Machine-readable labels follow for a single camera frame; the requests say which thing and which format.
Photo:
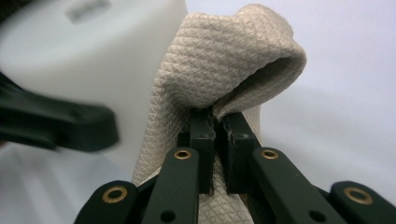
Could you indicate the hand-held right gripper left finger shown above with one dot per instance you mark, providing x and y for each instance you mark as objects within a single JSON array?
[{"x": 177, "y": 186}]

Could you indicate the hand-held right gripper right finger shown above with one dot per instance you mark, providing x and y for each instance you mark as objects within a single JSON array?
[{"x": 274, "y": 186}]

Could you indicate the white cylinder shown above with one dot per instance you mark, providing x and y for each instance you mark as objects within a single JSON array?
[{"x": 93, "y": 62}]

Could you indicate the beige textured cloth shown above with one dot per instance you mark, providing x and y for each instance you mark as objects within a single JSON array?
[{"x": 218, "y": 62}]

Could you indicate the white table cover sheet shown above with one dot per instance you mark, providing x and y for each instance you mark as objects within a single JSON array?
[{"x": 342, "y": 93}]

